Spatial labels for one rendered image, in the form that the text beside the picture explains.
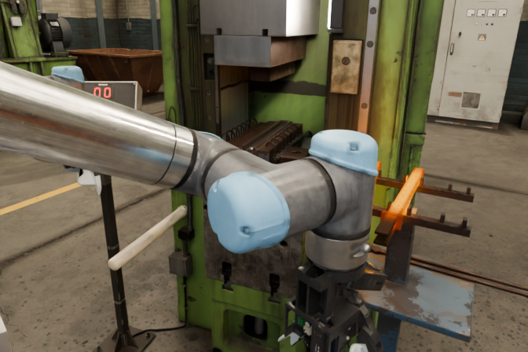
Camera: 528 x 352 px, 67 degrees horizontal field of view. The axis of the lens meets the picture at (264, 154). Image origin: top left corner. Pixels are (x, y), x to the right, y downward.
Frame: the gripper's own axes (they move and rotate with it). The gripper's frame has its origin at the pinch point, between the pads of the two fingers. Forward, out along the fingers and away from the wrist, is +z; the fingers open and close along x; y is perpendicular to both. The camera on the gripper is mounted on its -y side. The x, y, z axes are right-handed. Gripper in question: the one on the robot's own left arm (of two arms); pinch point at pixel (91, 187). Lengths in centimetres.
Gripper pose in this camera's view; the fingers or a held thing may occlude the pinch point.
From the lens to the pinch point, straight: 128.8
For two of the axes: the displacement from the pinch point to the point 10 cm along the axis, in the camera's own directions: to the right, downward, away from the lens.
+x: 6.9, 2.4, -6.9
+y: -7.3, 2.1, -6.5
